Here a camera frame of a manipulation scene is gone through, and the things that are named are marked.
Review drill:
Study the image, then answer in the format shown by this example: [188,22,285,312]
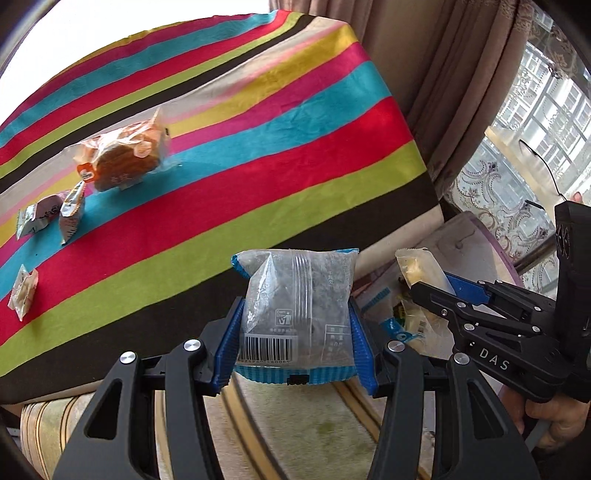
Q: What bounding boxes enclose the lace sheer curtain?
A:
[445,151,558,299]

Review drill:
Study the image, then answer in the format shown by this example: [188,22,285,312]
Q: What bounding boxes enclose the purple-rimmed white cardboard box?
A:
[352,210,525,361]

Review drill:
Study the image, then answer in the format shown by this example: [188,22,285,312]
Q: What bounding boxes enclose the black cable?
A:
[517,138,569,211]

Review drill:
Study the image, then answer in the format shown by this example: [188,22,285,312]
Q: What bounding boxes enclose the clear round-candies packet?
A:
[8,265,38,322]

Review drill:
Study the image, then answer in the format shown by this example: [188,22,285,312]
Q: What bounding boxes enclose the right brown curtain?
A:
[270,1,534,195]

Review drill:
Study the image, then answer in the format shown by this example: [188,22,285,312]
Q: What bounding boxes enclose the colourful striped tablecloth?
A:
[1,10,443,404]

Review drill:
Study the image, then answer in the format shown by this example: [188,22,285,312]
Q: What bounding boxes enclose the person's right hand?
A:
[499,386,590,451]

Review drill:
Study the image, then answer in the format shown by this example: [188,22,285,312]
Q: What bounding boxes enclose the orange tiger-stripe bread package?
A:
[69,108,171,192]

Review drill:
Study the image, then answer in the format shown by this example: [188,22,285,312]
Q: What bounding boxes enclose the clear white cake package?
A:
[396,248,455,295]

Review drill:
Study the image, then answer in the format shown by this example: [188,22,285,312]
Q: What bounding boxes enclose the grey snack bag blue edge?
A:
[356,287,416,343]

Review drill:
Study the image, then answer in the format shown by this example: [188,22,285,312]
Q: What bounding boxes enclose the pink wrapper dark print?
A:
[34,190,68,230]

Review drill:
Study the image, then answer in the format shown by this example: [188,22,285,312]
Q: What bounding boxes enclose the small green-white snack packet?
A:
[15,204,37,240]

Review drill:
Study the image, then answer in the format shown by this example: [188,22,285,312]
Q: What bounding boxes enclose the round white bun package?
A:
[402,299,454,360]

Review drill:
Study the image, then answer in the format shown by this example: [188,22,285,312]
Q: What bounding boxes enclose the white window ledge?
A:
[485,126,566,223]

